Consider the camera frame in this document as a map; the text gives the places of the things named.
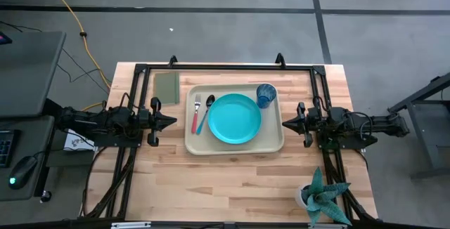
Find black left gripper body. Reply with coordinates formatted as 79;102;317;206
139;97;162;148

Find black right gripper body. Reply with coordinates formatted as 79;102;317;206
297;102;319;148

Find red-handled fork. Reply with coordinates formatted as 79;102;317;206
191;93;202;134

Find blue patterned cup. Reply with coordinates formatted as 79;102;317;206
255;83;278;110

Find blue-handled spoon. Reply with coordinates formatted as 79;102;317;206
195;94;216;136

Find teal plate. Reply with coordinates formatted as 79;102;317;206
207;93;263;145

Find beige plastic tray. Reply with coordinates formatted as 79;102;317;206
184;82;285;156

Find green notebook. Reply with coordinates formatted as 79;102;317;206
153;71;181;105

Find potted succulent plant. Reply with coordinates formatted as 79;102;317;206
295;166;353;227

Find white printed sheet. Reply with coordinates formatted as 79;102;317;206
63;129;96;152

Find dark grey flat panel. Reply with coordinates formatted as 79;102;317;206
47;149;95;169

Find short black floor tape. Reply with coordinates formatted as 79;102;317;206
308;0;333;65

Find black desk leg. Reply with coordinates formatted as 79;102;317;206
41;98;65;117

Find long black floor tape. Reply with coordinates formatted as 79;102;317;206
0;4;450;15

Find black metal stand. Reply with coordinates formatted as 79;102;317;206
388;71;450;181

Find grey keyboard shelf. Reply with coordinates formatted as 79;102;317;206
0;114;56;202

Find grey desk top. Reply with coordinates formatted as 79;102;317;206
0;30;67;118

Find black computer mouse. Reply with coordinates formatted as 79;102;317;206
7;155;39;190

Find black keyboard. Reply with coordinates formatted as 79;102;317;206
0;129;20;169

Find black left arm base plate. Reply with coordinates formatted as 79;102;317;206
93;130;145;149

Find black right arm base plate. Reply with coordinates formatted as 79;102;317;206
315;130;366;150

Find black aluminium frame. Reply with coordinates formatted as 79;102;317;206
79;63;379;223

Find thin black floor cable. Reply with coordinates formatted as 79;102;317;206
0;20;110;96

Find yellow cable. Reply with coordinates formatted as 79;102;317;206
39;0;113;113

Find silver bracket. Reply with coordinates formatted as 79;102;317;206
110;221;152;229
308;223;348;229

